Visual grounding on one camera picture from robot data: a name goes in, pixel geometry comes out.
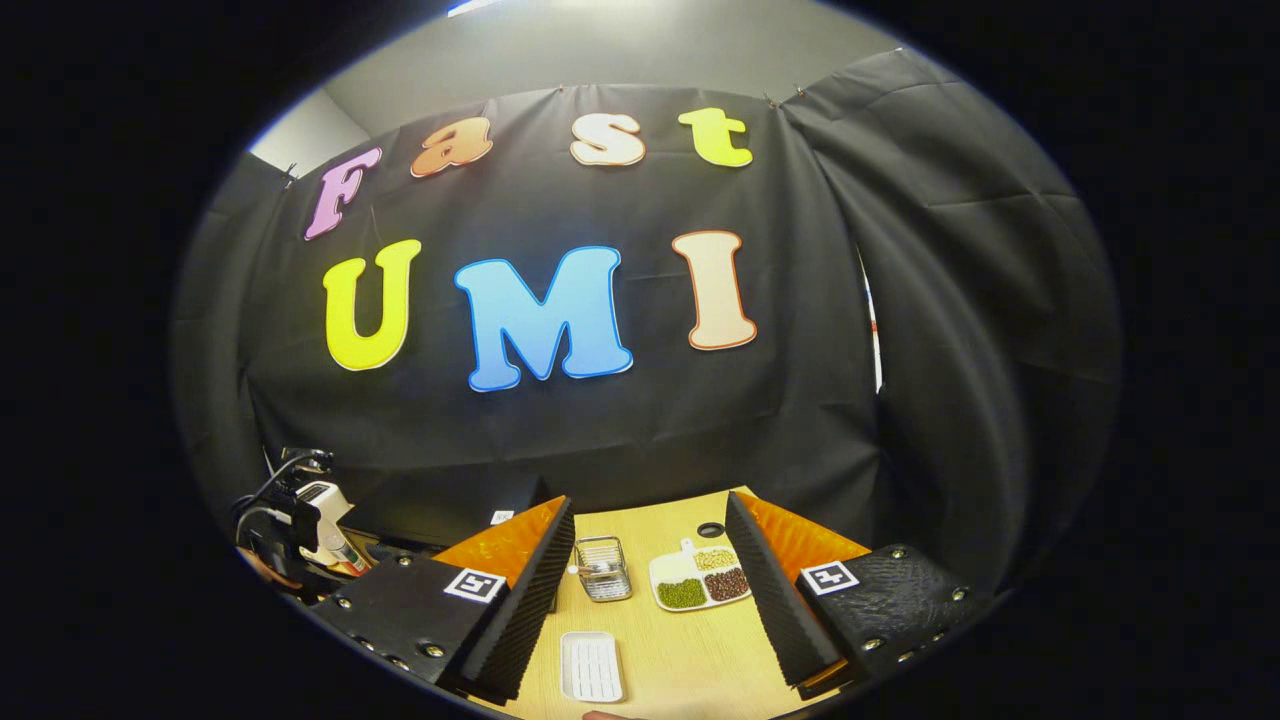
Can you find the black backdrop cloth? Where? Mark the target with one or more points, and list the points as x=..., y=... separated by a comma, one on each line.
x=600, y=440

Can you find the black round table grommet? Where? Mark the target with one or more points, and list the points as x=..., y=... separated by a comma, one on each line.
x=710, y=529

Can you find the white divided bean dish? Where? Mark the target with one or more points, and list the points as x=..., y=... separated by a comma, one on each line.
x=685, y=592

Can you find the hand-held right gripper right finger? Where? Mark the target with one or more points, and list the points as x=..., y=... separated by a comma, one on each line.
x=775, y=600

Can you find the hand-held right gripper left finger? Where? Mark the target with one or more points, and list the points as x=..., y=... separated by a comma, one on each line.
x=525, y=600

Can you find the white rectangular dish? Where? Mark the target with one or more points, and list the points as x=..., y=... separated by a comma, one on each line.
x=592, y=665

